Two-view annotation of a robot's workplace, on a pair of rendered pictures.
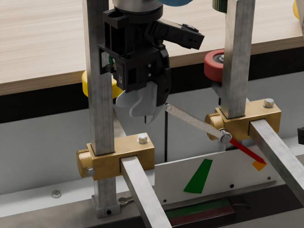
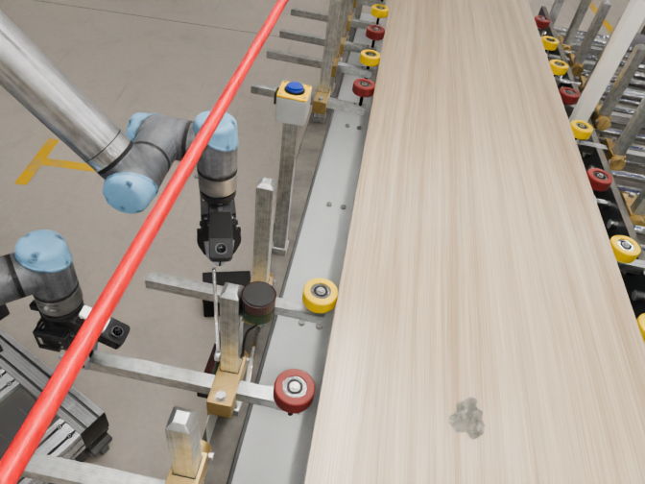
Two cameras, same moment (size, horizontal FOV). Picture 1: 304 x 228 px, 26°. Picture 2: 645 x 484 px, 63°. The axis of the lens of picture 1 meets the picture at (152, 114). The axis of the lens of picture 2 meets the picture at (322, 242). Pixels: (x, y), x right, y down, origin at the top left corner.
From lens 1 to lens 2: 1.52 m
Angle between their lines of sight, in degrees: 79
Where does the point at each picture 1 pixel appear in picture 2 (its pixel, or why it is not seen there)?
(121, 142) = not seen: hidden behind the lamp
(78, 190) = (317, 341)
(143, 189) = (207, 287)
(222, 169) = not seen: hidden behind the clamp
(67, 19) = (439, 312)
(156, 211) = (183, 283)
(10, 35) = (423, 267)
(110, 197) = not seen: hidden behind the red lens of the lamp
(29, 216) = (278, 279)
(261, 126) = (203, 378)
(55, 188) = (326, 329)
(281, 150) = (166, 371)
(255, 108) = (224, 384)
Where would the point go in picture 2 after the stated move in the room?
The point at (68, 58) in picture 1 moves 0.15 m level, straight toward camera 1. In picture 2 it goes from (363, 285) to (303, 265)
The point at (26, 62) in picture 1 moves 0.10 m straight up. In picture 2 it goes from (370, 260) to (378, 231)
